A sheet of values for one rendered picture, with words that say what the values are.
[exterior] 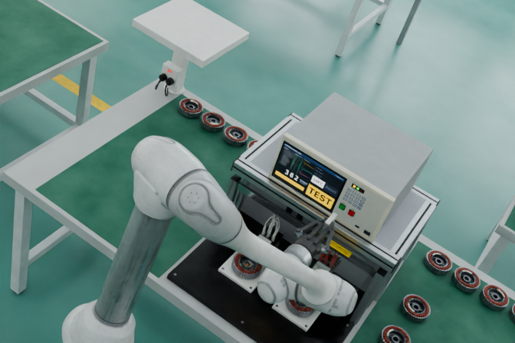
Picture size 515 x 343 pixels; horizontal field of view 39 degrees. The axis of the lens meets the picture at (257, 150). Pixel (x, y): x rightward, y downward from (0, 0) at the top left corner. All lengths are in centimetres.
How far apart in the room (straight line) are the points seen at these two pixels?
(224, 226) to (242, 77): 340
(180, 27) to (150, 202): 143
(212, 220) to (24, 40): 217
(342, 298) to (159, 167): 68
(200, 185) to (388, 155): 108
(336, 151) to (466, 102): 335
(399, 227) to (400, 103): 283
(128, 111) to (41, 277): 89
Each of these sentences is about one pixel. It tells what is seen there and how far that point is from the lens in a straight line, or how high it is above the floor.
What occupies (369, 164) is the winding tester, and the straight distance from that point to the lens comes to 249.
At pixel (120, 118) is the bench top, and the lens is 326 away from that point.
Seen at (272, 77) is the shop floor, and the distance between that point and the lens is 513.
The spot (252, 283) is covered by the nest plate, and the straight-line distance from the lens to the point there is 268.
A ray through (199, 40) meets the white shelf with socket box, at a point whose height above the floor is 120.
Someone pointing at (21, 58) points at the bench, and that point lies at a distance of 353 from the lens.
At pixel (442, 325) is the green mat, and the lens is 293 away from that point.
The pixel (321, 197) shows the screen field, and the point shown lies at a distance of 252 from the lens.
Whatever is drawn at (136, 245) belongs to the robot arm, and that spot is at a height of 141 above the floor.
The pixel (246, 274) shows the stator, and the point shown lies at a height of 81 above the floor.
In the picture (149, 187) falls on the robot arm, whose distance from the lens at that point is 175.
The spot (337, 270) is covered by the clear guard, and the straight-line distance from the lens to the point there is 245.
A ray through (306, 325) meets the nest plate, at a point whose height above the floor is 78.
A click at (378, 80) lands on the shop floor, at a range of 554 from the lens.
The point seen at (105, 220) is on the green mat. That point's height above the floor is 75.
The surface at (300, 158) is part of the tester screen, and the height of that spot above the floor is 127.
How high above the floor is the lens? 281
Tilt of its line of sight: 39 degrees down
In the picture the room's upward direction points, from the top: 19 degrees clockwise
